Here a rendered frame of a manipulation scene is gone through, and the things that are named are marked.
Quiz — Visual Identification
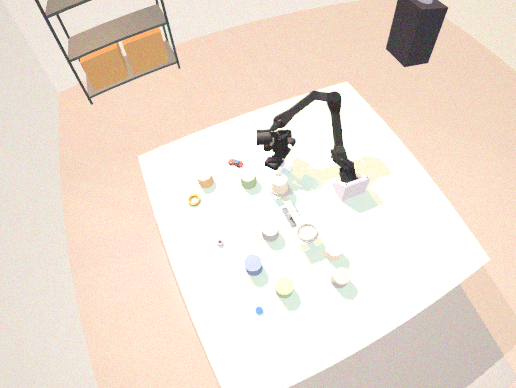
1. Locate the orange flat disc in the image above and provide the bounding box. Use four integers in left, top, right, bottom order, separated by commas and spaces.
187, 194, 201, 207

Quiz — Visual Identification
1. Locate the beige cylinder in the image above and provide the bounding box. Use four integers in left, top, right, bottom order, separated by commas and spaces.
261, 220, 279, 242

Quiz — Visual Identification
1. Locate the pale green cup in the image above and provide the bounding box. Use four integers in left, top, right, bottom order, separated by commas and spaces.
240, 168, 257, 189

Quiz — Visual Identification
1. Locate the pale yellow cylinder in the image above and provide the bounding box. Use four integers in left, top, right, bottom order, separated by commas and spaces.
275, 277, 294, 298

